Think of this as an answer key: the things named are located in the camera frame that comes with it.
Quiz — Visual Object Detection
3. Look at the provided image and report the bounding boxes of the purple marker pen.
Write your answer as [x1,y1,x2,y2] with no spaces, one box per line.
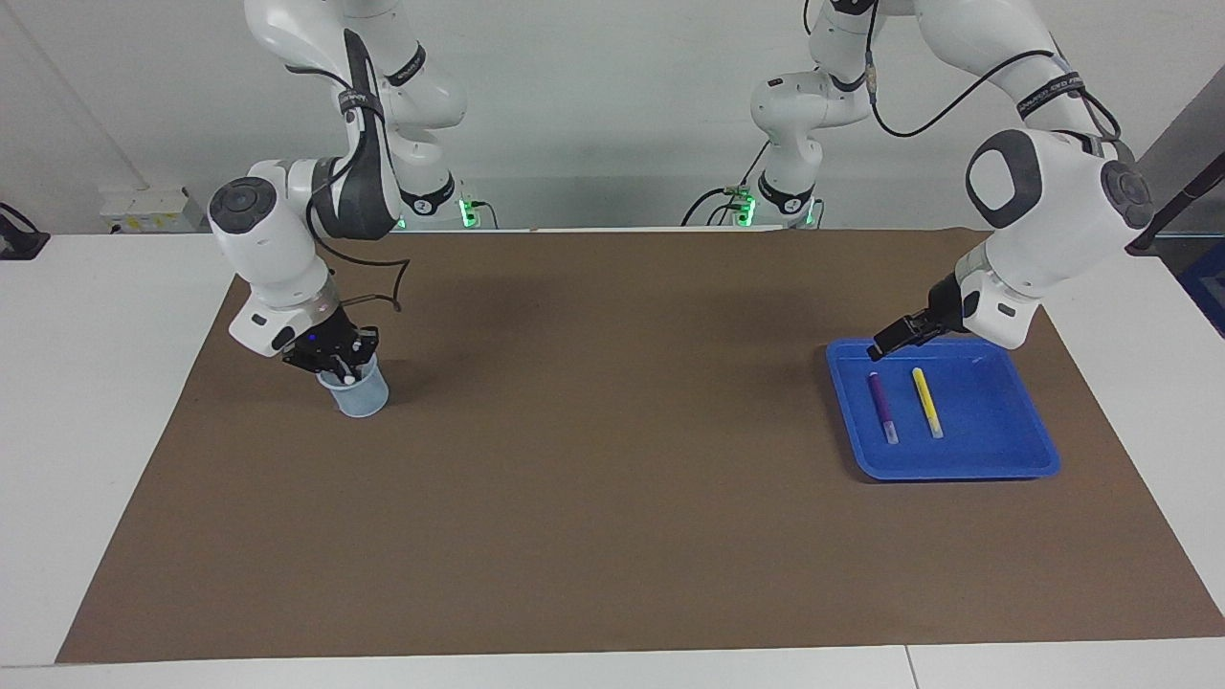
[867,371,901,446]

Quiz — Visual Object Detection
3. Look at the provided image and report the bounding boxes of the black base cable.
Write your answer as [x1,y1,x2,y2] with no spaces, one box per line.
[680,139,772,229]

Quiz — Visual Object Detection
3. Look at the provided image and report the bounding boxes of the yellow marker pen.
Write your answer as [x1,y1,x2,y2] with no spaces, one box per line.
[911,367,946,441]

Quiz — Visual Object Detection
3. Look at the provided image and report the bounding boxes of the black stand pole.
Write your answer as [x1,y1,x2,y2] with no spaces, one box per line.
[1125,148,1225,257]

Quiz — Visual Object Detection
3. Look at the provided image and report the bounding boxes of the blue box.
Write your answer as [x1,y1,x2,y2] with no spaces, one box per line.
[1177,237,1225,339]

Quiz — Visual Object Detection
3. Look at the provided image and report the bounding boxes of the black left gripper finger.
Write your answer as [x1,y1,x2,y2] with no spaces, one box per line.
[866,327,948,363]
[873,311,934,353]

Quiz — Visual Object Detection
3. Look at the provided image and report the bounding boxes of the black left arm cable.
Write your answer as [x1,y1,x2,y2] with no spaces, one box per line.
[864,38,1123,146]

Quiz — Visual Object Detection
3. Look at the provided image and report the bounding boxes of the black clamp mount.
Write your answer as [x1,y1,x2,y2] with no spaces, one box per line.
[0,202,52,261]

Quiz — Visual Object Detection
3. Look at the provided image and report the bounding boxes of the brown table mat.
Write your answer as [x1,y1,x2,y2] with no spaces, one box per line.
[56,227,1225,665]

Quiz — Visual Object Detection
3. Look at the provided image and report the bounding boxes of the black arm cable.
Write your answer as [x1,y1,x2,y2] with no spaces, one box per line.
[864,38,1123,146]
[285,53,413,316]

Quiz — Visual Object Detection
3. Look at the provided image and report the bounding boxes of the pale blue mesh cup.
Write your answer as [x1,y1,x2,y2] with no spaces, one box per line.
[317,354,390,419]

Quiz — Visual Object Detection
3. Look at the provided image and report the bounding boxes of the blue plastic tray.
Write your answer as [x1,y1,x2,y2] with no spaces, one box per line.
[825,337,1061,481]

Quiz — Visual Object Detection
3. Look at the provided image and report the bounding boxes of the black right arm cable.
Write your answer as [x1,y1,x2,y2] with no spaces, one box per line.
[285,53,413,316]

